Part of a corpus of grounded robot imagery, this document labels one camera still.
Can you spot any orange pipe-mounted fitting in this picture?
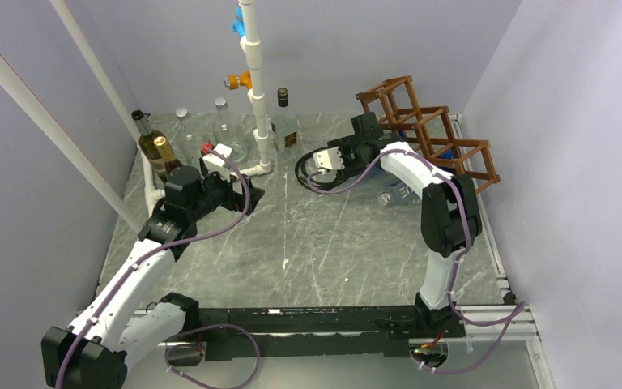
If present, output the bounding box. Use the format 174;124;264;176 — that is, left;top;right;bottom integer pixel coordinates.
224;71;252;90

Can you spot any blue pipe-mounted fitting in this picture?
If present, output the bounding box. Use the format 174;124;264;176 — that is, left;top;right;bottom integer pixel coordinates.
231;6;246;38

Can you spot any brown bottle gold foil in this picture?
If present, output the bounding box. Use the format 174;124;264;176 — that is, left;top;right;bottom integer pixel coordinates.
153;135;184;181

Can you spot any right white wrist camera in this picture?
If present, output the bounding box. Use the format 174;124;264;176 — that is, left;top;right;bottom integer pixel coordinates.
312;147;344;172

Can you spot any blue Blue Dash bottle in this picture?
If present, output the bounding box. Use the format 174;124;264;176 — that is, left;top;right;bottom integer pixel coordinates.
378;182;420;206

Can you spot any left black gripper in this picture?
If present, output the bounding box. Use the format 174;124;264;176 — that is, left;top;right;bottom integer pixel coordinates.
189;156;263;221

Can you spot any coiled black cable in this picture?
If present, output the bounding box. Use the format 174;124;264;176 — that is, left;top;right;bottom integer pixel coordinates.
295;147;353;195

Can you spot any clear bottle green label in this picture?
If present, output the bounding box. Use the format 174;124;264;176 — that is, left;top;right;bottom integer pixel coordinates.
214;97;248;163

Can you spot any white PVC pipe frame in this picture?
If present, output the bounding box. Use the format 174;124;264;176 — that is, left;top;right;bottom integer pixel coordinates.
0;1;272;232

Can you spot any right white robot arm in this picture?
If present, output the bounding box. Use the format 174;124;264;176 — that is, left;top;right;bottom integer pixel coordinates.
313;112;483;336

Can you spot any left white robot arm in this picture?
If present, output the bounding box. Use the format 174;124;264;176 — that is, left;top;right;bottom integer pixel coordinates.
41;166;265;388

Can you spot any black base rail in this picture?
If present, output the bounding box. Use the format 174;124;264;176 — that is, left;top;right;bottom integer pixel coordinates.
67;300;538;371

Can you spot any brown wooden wine rack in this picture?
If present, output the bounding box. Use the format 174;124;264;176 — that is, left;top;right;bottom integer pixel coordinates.
356;75;501;194

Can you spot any clear bottle white cap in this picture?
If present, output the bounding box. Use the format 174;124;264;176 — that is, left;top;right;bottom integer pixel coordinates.
175;108;208;160

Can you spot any green wine bottle silver foil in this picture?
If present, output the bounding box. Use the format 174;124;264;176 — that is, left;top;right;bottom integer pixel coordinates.
131;109;167;182

